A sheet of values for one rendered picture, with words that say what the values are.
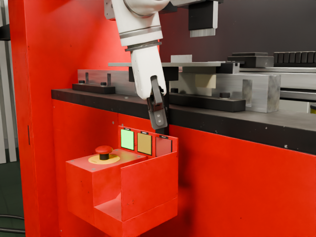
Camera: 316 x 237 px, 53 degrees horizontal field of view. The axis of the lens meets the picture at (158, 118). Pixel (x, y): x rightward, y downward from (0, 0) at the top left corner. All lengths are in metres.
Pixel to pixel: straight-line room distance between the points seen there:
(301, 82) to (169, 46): 0.96
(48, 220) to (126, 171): 1.24
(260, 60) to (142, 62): 0.60
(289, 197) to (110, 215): 0.36
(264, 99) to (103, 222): 0.48
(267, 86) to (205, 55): 0.87
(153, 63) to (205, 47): 1.07
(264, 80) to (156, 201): 0.40
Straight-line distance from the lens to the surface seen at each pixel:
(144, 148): 0.76
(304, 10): 1.40
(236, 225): 0.82
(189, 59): 0.91
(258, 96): 0.85
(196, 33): 1.02
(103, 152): 0.72
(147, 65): 0.60
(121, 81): 1.30
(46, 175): 1.71
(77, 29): 1.71
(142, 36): 0.61
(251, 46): 1.50
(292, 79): 1.10
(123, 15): 0.62
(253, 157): 0.73
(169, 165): 0.68
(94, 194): 0.69
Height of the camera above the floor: 1.00
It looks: 10 degrees down
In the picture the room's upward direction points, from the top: straight up
